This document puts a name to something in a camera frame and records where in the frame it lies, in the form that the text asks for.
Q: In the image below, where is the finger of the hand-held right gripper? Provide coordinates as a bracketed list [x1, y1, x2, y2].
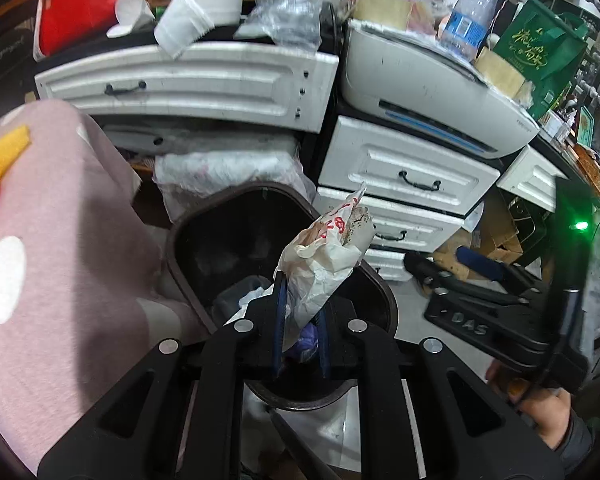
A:
[455, 246, 548, 296]
[404, 252, 521, 306]

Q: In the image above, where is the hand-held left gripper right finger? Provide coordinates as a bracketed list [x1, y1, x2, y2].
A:
[317, 300, 566, 480]

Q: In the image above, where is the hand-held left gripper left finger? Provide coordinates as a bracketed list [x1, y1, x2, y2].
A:
[37, 270, 287, 480]

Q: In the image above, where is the white paper bag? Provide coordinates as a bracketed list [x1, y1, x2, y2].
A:
[274, 181, 376, 356]

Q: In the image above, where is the brown trash bin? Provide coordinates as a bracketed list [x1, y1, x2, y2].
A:
[165, 182, 398, 411]

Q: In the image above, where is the yellow foam net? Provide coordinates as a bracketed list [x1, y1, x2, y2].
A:
[0, 125, 31, 183]

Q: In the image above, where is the person's right forearm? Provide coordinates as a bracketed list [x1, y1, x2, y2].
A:
[550, 410, 600, 476]

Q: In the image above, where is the person's right hand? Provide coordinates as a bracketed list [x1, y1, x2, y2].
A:
[485, 360, 573, 453]

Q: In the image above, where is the purple wrapper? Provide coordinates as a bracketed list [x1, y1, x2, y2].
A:
[287, 325, 321, 361]

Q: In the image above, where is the white paper scrap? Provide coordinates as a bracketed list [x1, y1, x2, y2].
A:
[225, 280, 276, 326]

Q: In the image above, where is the brown cardboard box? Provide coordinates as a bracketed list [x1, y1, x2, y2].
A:
[432, 195, 523, 281]

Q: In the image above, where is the white side drawer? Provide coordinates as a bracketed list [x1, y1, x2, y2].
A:
[497, 145, 571, 213]

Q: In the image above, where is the large white drawer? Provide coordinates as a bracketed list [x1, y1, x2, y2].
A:
[317, 115, 501, 218]

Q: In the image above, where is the white plastic bag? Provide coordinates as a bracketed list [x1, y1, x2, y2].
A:
[152, 137, 316, 223]

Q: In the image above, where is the white printer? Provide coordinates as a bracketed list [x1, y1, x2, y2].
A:
[341, 20, 541, 160]

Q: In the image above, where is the small brown box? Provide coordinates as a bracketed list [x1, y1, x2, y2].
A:
[475, 46, 528, 101]

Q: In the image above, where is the green gift bag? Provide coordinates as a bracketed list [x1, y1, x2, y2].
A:
[494, 0, 600, 121]

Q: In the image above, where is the clear water bottle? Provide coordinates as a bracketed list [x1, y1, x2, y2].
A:
[437, 0, 500, 61]

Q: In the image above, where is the white curved drawer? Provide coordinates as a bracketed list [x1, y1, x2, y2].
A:
[34, 42, 340, 135]

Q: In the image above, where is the beige round tin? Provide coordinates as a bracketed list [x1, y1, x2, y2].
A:
[352, 0, 413, 31]

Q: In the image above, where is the clear plastic bag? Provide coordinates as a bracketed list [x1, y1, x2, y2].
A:
[233, 0, 338, 52]

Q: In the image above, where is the tall white paper cup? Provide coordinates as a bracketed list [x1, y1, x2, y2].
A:
[153, 0, 216, 59]

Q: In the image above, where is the flattened white paper cup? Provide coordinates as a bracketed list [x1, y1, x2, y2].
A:
[106, 0, 156, 39]

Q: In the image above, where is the red bag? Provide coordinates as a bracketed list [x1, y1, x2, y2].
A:
[39, 0, 153, 57]

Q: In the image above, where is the black printed cloth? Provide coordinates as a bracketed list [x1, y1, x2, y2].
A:
[0, 25, 38, 101]

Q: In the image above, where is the black cable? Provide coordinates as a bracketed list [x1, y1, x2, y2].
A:
[517, 287, 581, 406]

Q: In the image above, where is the black drawer handle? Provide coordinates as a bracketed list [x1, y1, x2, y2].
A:
[105, 81, 147, 97]

